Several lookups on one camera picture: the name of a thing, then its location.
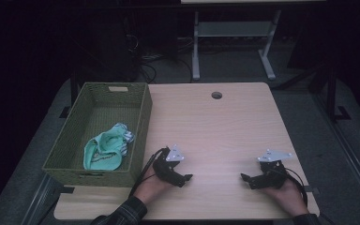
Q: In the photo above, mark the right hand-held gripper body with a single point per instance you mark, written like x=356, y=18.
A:
x=272, y=178

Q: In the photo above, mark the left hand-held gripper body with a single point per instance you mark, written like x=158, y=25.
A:
x=165, y=168

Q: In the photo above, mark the mint green baby bib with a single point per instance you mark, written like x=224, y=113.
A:
x=106, y=153

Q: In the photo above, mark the green woven basket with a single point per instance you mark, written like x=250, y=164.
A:
x=106, y=115

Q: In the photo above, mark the person's left hand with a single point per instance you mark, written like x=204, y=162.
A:
x=150, y=187

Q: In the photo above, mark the person's right hand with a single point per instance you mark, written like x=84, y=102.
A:
x=290, y=197

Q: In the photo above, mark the grey tape strip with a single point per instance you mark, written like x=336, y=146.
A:
x=312, y=189

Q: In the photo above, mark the black tape strip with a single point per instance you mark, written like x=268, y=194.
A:
x=67, y=189

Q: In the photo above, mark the white metal stand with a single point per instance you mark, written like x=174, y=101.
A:
x=234, y=28

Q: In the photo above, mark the aluminium floor rail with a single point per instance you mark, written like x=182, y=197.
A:
x=353, y=165
x=40, y=200

